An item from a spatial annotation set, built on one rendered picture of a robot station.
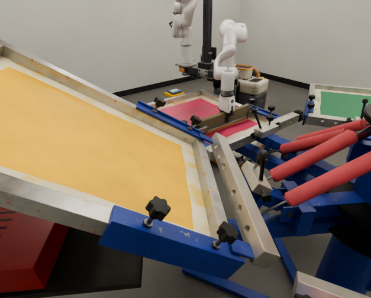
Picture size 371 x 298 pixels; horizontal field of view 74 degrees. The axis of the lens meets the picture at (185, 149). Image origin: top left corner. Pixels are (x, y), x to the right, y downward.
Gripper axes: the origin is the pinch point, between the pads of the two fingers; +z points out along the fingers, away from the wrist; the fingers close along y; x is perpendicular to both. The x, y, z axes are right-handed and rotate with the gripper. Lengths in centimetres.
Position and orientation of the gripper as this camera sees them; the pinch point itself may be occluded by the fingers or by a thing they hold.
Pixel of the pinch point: (225, 118)
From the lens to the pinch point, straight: 152.6
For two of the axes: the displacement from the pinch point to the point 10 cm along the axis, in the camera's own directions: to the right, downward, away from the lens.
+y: -5.7, -4.2, 7.1
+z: 0.3, 8.5, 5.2
